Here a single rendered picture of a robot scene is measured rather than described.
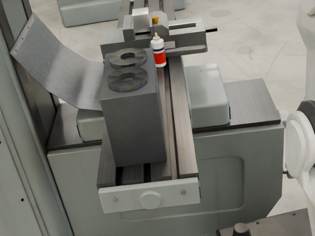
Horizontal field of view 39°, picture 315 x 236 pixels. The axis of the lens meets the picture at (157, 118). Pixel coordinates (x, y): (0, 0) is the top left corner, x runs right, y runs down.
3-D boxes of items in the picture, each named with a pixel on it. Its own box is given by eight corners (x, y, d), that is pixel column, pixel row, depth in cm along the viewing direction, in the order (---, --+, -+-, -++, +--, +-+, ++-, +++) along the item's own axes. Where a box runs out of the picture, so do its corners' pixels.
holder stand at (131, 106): (162, 109, 120) (152, 41, 109) (168, 161, 102) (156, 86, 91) (118, 115, 120) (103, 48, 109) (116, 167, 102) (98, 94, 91)
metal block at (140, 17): (150, 24, 150) (147, 7, 146) (150, 31, 145) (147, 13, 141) (135, 25, 150) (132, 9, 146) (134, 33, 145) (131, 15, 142)
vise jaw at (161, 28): (168, 20, 152) (166, 9, 150) (169, 35, 142) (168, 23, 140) (151, 23, 153) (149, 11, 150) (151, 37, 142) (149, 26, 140)
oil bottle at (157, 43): (166, 61, 143) (161, 29, 137) (166, 66, 140) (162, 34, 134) (153, 62, 143) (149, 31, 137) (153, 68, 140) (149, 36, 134)
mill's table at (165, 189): (174, 8, 202) (171, -9, 198) (203, 205, 100) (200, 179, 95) (123, 15, 203) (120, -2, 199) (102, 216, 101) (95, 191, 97)
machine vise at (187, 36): (203, 33, 157) (201, 3, 150) (208, 52, 144) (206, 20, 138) (106, 46, 159) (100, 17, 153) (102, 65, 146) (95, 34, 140)
